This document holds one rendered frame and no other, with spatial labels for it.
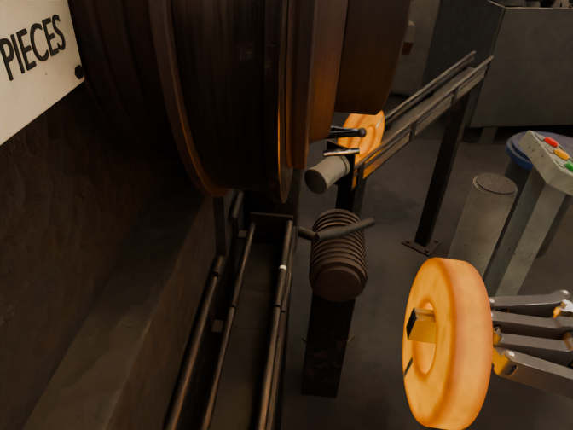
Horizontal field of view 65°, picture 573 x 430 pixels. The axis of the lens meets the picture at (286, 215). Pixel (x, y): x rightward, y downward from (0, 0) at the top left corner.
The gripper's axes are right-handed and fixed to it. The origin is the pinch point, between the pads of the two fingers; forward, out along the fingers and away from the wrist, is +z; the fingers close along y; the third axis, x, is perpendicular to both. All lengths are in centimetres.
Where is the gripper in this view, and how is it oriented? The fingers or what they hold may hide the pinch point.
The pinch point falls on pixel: (447, 328)
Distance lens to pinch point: 46.5
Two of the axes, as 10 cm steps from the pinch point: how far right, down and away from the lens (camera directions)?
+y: 0.9, -5.9, 8.0
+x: 1.0, -8.0, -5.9
